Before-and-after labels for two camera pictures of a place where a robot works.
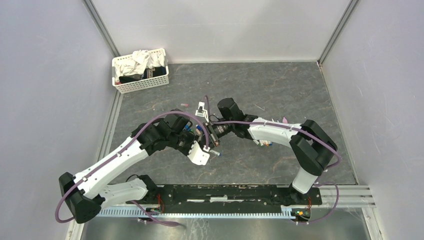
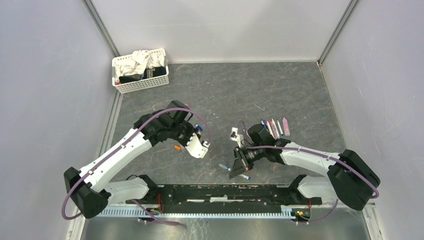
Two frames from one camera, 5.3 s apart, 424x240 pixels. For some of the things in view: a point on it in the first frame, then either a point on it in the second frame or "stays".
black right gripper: (213, 136) to (238, 167)
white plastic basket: (142, 84) stays
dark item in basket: (148, 73) stays
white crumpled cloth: (141, 60) stays
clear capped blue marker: (215, 152) to (245, 176)
